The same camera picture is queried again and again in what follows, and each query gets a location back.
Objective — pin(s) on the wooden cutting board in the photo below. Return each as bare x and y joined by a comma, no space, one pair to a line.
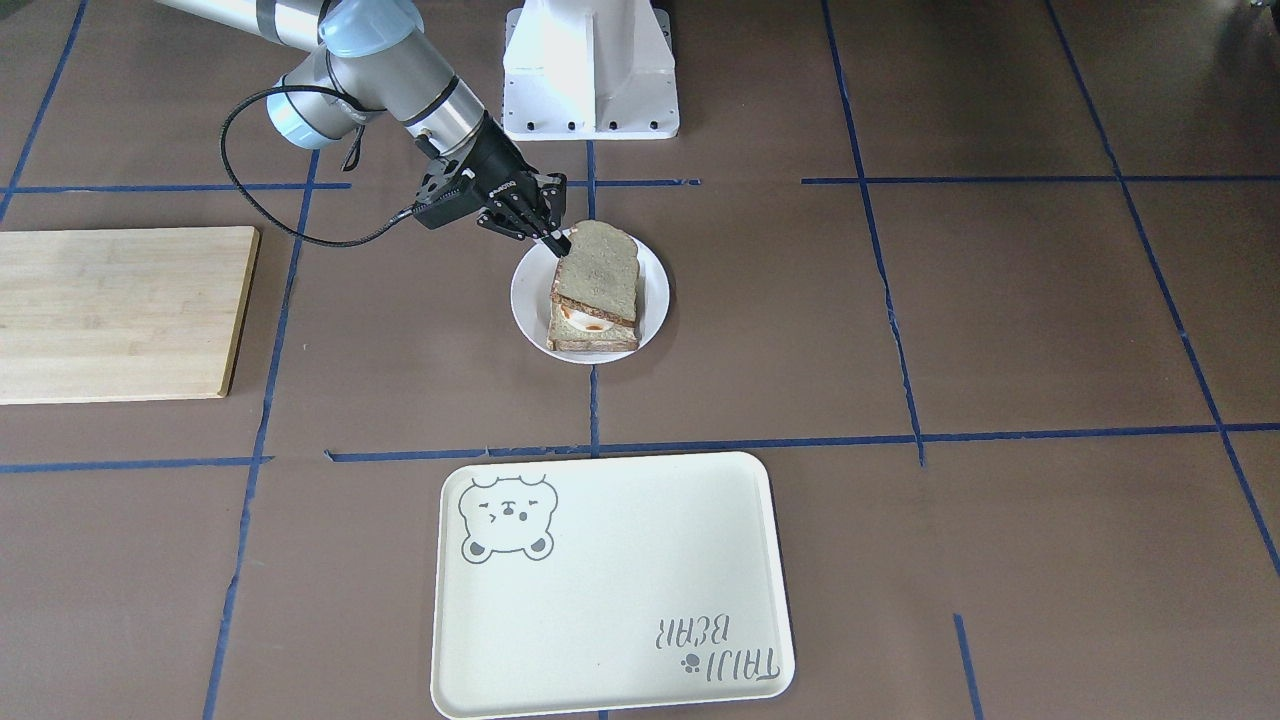
123,315

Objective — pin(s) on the fried egg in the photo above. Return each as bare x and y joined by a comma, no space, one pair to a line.
584,322

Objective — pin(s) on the bread slice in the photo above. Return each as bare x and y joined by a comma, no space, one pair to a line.
600,276
563,338

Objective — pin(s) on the white round plate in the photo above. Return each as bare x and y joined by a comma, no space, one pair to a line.
531,306

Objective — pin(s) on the gripper black camera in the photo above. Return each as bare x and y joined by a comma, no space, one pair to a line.
445,197

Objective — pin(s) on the cream bear tray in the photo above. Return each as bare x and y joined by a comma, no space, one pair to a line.
591,584

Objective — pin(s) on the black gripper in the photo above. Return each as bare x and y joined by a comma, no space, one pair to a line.
497,165

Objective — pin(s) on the white camera mast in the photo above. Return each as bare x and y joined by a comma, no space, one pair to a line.
590,71

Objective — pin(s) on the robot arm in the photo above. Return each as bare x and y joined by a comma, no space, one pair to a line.
371,59

